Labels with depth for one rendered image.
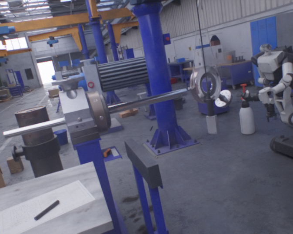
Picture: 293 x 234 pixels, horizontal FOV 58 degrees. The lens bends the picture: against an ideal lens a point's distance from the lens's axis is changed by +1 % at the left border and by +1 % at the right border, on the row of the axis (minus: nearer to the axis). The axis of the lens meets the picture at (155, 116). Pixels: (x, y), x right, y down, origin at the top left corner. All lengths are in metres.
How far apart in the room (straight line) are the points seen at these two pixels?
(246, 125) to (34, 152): 3.04
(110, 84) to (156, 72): 2.07
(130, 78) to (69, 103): 3.82
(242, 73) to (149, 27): 4.83
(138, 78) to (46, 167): 3.07
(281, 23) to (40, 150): 5.75
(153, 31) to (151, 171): 2.71
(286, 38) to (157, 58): 3.94
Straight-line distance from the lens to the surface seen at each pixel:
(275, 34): 6.99
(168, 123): 4.11
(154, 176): 1.60
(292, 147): 3.44
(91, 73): 5.73
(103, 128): 2.22
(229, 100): 2.83
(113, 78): 5.78
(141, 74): 5.96
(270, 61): 2.99
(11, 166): 4.98
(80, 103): 2.12
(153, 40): 3.97
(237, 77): 8.21
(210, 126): 1.82
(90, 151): 2.04
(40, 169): 3.76
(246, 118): 4.32
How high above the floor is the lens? 1.51
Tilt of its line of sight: 14 degrees down
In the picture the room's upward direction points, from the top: 11 degrees counter-clockwise
